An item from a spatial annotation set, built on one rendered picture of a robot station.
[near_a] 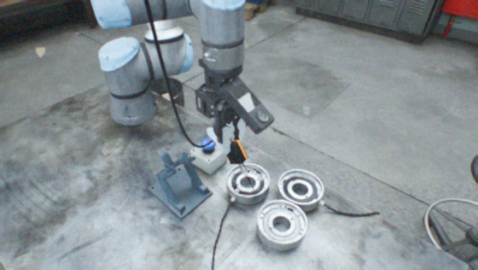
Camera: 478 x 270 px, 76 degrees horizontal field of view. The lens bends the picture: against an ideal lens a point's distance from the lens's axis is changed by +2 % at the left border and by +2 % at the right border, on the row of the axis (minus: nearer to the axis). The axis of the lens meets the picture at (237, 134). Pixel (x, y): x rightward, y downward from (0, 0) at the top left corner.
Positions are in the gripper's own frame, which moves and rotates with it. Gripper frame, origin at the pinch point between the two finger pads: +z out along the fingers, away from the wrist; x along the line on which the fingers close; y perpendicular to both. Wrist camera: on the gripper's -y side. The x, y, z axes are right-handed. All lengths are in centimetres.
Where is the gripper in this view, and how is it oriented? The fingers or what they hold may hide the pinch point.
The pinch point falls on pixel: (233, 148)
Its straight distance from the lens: 67.4
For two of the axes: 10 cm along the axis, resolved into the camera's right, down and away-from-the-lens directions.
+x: -6.8, 4.8, -5.6
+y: -7.4, -4.4, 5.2
